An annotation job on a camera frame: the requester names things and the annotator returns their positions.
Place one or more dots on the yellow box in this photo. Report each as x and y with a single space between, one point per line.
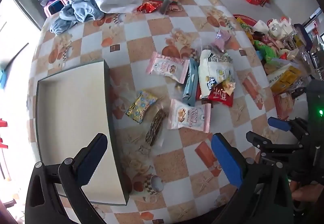
284 78

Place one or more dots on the yellow floral snack packet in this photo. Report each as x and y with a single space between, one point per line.
140 106

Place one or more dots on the red snack packet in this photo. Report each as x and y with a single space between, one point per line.
220 97

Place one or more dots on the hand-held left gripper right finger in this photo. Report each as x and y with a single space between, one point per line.
225 158

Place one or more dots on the gold candy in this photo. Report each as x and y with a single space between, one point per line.
229 86

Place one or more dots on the light blue snack packet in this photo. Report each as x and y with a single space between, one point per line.
190 82

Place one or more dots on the red plastic stool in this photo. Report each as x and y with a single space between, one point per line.
2 132

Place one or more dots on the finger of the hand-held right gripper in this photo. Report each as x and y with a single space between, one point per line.
263 144
279 124

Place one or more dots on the white gift bag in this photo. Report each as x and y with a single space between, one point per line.
279 27

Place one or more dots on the purple snack packet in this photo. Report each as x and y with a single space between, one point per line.
221 40

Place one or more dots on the pink white snack packet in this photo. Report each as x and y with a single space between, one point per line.
167 67
188 116

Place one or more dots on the pink plastic stool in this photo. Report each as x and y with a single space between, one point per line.
57 3

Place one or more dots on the light blue fleece garment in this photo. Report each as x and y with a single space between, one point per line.
76 12

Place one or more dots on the red foil packet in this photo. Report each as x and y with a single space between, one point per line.
148 7

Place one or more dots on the beige tray with dark rim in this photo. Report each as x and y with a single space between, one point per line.
73 125

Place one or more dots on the large white snack bag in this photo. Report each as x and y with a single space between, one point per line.
215 72

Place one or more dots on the blue dustpan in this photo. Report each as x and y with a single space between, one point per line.
3 77

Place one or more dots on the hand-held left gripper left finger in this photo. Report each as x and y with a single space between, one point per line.
95 155

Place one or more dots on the pile of assorted packets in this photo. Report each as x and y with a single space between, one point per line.
263 46

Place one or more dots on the dark brown bar clear wrapper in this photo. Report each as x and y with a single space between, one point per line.
155 127

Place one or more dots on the person's right hand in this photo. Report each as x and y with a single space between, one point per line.
305 192

